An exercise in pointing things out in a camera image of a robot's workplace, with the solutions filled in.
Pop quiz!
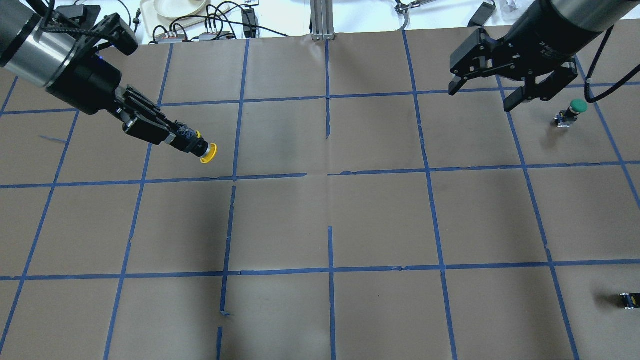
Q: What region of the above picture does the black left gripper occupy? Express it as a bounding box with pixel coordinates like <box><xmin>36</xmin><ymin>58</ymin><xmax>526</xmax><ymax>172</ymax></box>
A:
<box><xmin>45</xmin><ymin>54</ymin><xmax>201</xmax><ymax>155</ymax></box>

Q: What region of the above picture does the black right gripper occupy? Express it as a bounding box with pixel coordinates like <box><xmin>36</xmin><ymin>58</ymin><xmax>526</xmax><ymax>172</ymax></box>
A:
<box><xmin>448</xmin><ymin>10</ymin><xmax>591</xmax><ymax>112</ymax></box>

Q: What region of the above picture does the yellow push button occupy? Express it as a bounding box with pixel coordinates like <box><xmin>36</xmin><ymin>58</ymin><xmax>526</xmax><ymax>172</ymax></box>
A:
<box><xmin>169</xmin><ymin>126</ymin><xmax>218</xmax><ymax>164</ymax></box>

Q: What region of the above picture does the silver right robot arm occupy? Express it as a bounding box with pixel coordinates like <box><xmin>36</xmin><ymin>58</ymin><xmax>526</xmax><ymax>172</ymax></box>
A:
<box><xmin>448</xmin><ymin>0</ymin><xmax>639</xmax><ymax>112</ymax></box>

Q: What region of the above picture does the green push button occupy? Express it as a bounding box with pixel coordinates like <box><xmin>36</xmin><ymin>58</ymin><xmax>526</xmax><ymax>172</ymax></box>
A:
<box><xmin>553</xmin><ymin>99</ymin><xmax>589</xmax><ymax>129</ymax></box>

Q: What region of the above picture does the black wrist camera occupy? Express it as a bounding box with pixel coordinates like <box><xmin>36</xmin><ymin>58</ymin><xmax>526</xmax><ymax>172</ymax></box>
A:
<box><xmin>40</xmin><ymin>0</ymin><xmax>139</xmax><ymax>56</ymax></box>

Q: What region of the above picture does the aluminium frame post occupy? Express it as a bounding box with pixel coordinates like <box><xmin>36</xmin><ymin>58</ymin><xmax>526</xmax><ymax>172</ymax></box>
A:
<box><xmin>310</xmin><ymin>0</ymin><xmax>336</xmax><ymax>42</ymax></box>

